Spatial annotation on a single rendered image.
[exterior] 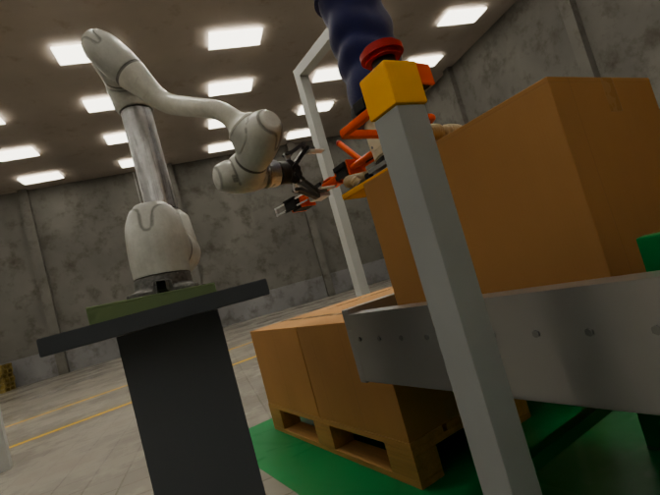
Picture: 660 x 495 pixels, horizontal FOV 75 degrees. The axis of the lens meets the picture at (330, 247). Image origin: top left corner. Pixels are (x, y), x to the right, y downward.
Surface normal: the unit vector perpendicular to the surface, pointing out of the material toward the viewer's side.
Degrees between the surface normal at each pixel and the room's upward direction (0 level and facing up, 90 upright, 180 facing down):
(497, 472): 90
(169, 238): 88
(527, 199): 90
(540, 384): 90
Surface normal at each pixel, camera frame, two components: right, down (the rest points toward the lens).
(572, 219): -0.83, 0.20
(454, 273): 0.49, -0.20
